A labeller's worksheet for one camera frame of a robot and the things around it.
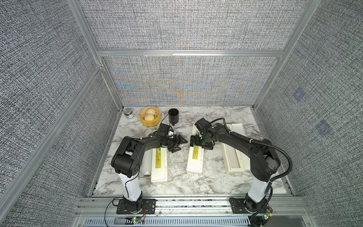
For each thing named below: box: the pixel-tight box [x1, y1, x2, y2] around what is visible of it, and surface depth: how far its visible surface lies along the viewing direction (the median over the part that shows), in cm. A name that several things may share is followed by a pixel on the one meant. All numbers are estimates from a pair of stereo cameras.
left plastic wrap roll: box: [142, 148, 153, 177], surface depth 85 cm
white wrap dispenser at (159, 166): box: [150, 146, 168, 183], surface depth 82 cm
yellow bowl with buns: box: [139, 106, 162, 128], surface depth 109 cm
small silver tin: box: [123, 107, 135, 120], surface depth 112 cm
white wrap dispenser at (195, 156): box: [186, 123, 205, 175], surface depth 83 cm
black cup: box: [168, 108, 180, 126], surface depth 106 cm
